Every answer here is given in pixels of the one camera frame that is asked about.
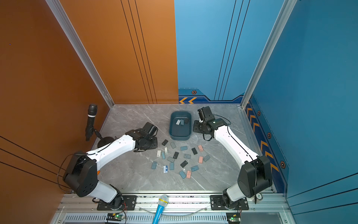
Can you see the right green circuit board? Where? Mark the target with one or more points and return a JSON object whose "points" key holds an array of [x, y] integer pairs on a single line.
{"points": [[233, 218]]}

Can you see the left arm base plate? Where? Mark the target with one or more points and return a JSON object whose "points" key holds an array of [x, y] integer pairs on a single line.
{"points": [[125, 203]]}

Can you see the left green circuit board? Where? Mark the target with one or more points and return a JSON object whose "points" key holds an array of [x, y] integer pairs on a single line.
{"points": [[115, 218]]}

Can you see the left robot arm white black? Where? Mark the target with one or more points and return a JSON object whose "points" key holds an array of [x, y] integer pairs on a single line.
{"points": [[83, 169]]}

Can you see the grey eraser top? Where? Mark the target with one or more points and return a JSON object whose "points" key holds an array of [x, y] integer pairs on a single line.
{"points": [[173, 145]]}

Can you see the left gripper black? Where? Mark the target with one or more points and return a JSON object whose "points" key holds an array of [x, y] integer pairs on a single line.
{"points": [[155, 144]]}

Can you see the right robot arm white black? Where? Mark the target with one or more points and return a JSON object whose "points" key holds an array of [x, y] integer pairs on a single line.
{"points": [[255, 174]]}

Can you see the green circuit board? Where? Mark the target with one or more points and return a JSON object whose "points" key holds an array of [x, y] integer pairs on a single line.
{"points": [[115, 218], [233, 218]]}

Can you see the black microphone on stand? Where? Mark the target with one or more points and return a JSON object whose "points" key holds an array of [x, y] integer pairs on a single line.
{"points": [[90, 130]]}

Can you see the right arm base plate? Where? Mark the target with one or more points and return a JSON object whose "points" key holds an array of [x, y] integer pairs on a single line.
{"points": [[221, 202]]}

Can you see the clear tape roll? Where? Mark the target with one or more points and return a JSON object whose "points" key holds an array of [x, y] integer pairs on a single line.
{"points": [[258, 196]]}

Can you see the blue handheld microphone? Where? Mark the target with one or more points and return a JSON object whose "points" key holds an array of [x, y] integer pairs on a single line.
{"points": [[162, 203]]}

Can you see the light blue eraser bottom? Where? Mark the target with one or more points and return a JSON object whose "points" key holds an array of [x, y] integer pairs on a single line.
{"points": [[182, 174]]}

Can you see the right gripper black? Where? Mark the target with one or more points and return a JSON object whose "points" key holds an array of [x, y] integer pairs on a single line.
{"points": [[195, 126]]}

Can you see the dark teal storage box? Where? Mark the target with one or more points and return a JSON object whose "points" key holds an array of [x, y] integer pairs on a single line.
{"points": [[179, 132]]}

